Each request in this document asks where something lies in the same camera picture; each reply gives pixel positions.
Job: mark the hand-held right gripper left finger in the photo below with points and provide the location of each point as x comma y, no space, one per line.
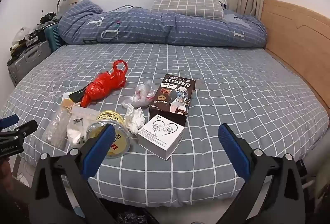
101,146

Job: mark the white earphone box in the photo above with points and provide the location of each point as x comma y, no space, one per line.
159,139

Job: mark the dark clutter pile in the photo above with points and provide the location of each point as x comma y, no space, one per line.
47,18

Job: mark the wooden headboard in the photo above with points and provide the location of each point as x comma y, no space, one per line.
296,41

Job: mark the grey checked bed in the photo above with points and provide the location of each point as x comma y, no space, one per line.
219,79

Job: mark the yellow round container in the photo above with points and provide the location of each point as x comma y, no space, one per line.
121,144

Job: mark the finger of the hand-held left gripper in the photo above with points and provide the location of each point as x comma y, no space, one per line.
9,120
25,128

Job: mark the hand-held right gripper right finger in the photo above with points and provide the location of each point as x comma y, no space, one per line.
233,151

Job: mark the black sachet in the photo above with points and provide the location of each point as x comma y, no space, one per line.
77,96

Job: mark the grey suitcase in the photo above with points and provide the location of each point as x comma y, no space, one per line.
28,59

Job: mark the blue patterned quilt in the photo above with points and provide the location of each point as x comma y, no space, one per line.
154,28

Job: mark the red plastic bag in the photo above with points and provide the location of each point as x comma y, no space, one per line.
100,87

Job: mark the white pouch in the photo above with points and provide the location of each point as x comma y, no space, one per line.
77,131

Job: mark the white rounded object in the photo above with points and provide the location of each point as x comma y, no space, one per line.
22,33

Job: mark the brown printed box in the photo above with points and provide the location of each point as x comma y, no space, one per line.
175,100

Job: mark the clear plastic bag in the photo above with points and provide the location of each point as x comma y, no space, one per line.
140,95

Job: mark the grey checked pillow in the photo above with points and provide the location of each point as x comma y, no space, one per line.
185,6

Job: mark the white tissue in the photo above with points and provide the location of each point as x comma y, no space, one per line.
134,119

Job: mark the teal suitcase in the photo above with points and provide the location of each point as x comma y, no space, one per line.
52,35

